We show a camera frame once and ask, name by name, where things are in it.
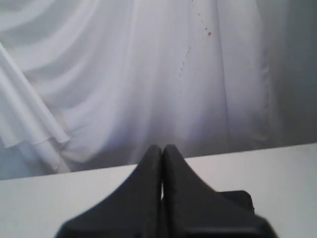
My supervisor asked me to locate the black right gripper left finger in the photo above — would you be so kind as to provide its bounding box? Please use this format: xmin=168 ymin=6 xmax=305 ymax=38
xmin=56 ymin=145 xmax=162 ymax=238

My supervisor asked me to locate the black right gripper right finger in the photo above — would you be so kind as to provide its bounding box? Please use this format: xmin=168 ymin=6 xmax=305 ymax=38
xmin=162 ymin=145 xmax=277 ymax=238

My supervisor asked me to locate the black plastic carry case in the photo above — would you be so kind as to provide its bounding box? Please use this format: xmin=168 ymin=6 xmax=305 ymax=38
xmin=219 ymin=190 xmax=255 ymax=214

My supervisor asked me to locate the white backdrop curtain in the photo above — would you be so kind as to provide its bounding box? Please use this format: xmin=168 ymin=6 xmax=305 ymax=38
xmin=0 ymin=0 xmax=317 ymax=179

